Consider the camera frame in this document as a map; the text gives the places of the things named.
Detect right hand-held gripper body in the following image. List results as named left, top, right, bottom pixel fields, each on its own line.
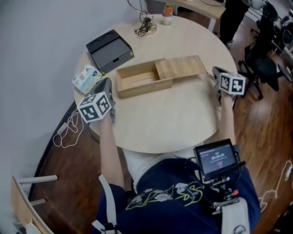
left=212, top=66, right=248, bottom=99

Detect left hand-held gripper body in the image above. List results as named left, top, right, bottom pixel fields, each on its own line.
left=77, top=77, right=117, bottom=124

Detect wooden box with sliding lid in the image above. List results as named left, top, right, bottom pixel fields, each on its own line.
left=115, top=54, right=208, bottom=99

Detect person's right forearm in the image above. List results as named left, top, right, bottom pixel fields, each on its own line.
left=217, top=94, right=236, bottom=145

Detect person's left forearm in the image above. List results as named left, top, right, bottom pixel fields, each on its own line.
left=97, top=117, right=125, bottom=191

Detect pale blue tissue packet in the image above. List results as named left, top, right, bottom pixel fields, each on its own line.
left=71, top=64, right=103, bottom=94

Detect black open box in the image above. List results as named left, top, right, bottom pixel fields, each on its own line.
left=85, top=29, right=135, bottom=75

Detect black office chair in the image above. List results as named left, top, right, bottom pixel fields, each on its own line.
left=238, top=43, right=293, bottom=101

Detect person's white shorts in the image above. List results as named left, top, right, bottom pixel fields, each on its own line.
left=123, top=148, right=195, bottom=192

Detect small monitor on rig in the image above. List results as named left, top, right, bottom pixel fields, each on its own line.
left=185, top=138, right=246, bottom=215

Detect light wooden desk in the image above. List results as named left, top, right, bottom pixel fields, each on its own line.
left=169, top=0, right=227, bottom=32

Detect gold lamp base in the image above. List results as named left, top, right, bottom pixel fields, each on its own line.
left=127, top=0, right=158, bottom=36

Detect clear jar with orange label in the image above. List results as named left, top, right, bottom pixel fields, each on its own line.
left=162, top=4, right=174, bottom=26

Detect person's navy printed shirt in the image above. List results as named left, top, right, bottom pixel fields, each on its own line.
left=96, top=158, right=261, bottom=234

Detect wooden chair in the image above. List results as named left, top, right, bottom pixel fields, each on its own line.
left=10, top=175, right=58, bottom=234

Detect white charger cable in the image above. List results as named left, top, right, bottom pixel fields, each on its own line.
left=53, top=108, right=85, bottom=149

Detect black tangled cable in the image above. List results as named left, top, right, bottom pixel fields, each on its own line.
left=134, top=11, right=157, bottom=37

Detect white shoulder strap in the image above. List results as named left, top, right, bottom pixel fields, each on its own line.
left=91, top=174, right=119, bottom=234

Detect white cable on floor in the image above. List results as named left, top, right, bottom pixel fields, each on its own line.
left=258, top=160, right=293, bottom=213

